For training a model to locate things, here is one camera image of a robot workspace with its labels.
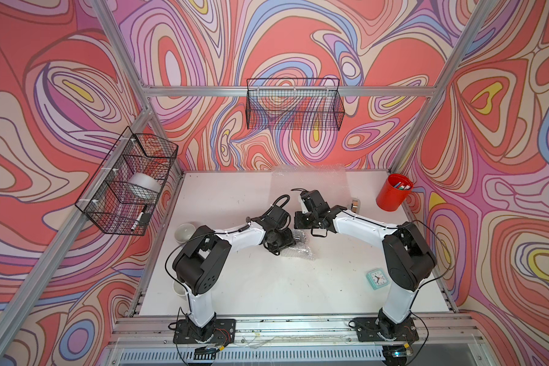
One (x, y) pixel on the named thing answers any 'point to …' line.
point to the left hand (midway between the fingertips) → (296, 246)
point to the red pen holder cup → (394, 192)
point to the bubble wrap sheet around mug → (300, 248)
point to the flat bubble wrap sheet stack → (329, 179)
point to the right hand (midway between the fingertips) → (296, 226)
